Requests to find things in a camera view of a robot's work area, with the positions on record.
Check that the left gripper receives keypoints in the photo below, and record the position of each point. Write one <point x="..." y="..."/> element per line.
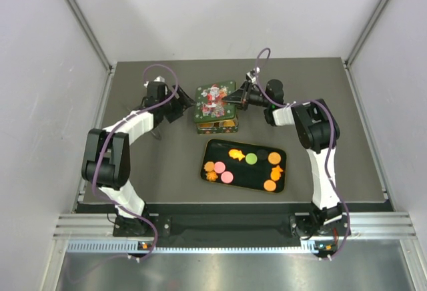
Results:
<point x="183" y="100"/>

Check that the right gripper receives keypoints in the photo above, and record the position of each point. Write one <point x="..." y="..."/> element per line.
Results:
<point x="238" y="97"/>

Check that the gold tin lid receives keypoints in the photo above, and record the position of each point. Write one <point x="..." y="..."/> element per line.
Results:
<point x="209" y="102"/>

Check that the orange swirl cookie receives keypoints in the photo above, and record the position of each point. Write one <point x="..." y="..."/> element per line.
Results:
<point x="228" y="123"/>
<point x="211" y="176"/>

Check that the green christmas cookie tin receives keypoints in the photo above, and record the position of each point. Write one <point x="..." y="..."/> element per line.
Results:
<point x="216" y="127"/>

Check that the metal serving tongs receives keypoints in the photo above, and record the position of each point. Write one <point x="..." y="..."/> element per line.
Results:
<point x="155" y="132"/>

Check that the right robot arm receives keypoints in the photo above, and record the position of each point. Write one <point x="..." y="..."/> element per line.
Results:
<point x="317" y="132"/>

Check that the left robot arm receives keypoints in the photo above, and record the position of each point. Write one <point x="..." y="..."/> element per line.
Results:
<point x="107" y="161"/>

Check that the orange fish cookie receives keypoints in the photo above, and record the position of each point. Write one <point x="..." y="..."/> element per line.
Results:
<point x="236" y="154"/>
<point x="276" y="173"/>

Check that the orange biscuit top right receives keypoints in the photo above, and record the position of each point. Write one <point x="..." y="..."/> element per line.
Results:
<point x="274" y="158"/>

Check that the orange biscuit left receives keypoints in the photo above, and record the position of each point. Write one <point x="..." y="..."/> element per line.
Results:
<point x="209" y="166"/>

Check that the pink sandwich cookie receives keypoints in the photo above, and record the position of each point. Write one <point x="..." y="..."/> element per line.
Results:
<point x="227" y="177"/>
<point x="219" y="167"/>

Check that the black gold-rimmed tray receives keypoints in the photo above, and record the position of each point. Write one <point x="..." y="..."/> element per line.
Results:
<point x="246" y="176"/>

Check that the orange biscuit bottom right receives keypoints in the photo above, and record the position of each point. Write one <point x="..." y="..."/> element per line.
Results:
<point x="270" y="185"/>

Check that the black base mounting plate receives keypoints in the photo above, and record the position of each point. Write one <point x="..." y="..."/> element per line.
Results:
<point x="218" y="222"/>

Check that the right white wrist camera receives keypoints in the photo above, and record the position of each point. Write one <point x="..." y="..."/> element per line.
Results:
<point x="251" y="76"/>

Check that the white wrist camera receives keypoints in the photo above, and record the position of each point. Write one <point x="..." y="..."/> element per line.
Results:
<point x="157" y="79"/>
<point x="251" y="76"/>

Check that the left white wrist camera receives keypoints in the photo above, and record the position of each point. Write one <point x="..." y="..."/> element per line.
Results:
<point x="157" y="79"/>

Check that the right aluminium frame post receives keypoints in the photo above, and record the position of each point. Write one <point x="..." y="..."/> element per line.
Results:
<point x="366" y="32"/>

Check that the aluminium frame post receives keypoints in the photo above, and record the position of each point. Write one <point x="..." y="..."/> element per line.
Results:
<point x="366" y="32"/>
<point x="89" y="34"/>

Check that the left aluminium frame post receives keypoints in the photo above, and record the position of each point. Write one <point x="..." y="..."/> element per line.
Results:
<point x="89" y="34"/>

